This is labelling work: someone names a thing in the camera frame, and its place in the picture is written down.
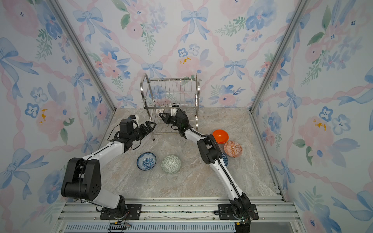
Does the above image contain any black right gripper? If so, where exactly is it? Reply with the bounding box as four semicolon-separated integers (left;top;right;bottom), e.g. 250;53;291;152
161;112;183;129

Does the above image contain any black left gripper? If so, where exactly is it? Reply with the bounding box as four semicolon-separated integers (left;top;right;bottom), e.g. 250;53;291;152
131;121;156;142

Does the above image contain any maroon white pattern bowl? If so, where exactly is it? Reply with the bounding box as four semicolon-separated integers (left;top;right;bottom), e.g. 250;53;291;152
155;109;164;116

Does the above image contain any steel wire dish rack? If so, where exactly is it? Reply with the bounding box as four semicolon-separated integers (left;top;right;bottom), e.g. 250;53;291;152
140;74;200;136

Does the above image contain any blue floral bowl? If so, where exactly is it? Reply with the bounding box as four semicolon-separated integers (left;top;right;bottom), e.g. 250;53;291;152
137;152;157;171

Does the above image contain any orange plastic bowl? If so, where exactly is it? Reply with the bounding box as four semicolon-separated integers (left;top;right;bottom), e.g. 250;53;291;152
213;129;229;144

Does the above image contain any red geometric pattern bowl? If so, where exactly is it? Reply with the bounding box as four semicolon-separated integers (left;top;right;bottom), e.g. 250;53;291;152
224;141;243;158

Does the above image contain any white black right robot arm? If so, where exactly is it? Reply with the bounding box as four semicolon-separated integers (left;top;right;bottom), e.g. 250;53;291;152
158;108;256;220

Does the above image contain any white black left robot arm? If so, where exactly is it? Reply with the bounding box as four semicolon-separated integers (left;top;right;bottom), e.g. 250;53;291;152
61;115;156;212

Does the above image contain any green pattern bowl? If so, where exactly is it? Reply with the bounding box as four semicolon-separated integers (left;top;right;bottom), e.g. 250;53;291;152
161;155;181;174

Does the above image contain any blue geometric pattern bowl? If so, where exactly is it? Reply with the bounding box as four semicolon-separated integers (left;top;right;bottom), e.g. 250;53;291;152
221;153;229;167

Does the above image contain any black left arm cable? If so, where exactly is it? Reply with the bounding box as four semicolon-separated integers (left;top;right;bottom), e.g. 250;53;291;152
107;124;142;151

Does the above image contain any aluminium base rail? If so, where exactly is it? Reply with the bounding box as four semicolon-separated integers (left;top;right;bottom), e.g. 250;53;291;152
52;196;305;233

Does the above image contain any aluminium corner post left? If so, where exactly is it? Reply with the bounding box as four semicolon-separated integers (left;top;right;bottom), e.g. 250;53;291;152
46;0;116;112

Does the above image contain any aluminium corner post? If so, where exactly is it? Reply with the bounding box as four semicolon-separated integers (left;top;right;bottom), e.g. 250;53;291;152
46;0;116;112
250;0;309;114

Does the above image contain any aluminium corner post right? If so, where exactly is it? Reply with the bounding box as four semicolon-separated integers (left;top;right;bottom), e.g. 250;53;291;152
250;0;309;114

